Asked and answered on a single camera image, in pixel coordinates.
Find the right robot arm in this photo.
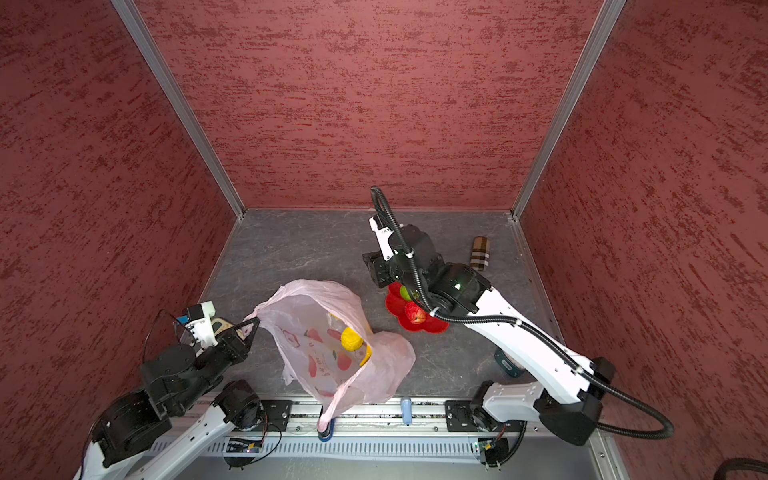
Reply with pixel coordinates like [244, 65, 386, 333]
[363, 216, 615, 446]

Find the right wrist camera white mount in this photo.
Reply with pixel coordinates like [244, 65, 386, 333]
[369, 214, 394, 261]

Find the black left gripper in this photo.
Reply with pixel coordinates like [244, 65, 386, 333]
[171, 316, 261, 412]

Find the green kiwi fruit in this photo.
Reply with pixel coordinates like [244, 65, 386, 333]
[399, 285, 413, 302]

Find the red flower-shaped plate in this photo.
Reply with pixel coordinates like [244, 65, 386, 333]
[385, 283, 449, 334]

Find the beige calculator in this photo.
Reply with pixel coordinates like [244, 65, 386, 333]
[211, 318, 233, 336]

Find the red strawberry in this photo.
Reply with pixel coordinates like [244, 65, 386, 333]
[404, 302, 428, 325]

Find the round teal gauge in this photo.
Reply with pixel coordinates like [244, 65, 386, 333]
[494, 349, 524, 378]

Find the yellow lemon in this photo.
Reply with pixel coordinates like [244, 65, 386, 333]
[340, 327, 364, 352]

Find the aluminium corner post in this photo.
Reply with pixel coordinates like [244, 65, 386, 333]
[110, 0, 247, 221]
[511, 0, 626, 223]

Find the blue black handled tool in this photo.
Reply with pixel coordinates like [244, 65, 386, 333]
[317, 419, 335, 443]

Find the pink printed plastic bag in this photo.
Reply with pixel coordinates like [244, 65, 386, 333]
[245, 280, 416, 430]

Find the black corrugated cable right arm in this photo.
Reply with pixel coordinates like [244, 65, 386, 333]
[369, 185, 676, 440]

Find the aluminium corner post right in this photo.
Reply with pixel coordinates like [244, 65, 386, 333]
[511, 0, 626, 223]

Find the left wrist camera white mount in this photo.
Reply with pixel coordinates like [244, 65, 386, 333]
[175, 301, 217, 350]

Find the small light blue cylinder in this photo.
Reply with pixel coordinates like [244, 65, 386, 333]
[400, 397, 413, 426]

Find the aluminium corner post left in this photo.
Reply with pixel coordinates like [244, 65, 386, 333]
[110, 0, 247, 221]

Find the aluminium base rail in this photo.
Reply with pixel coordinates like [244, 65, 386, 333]
[119, 392, 628, 480]

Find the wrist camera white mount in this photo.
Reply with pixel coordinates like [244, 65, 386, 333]
[369, 214, 394, 261]
[175, 301, 217, 350]

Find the plaid fabric pouch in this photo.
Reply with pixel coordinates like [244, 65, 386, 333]
[470, 236, 490, 272]

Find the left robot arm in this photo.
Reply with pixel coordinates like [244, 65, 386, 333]
[74, 317, 263, 479]

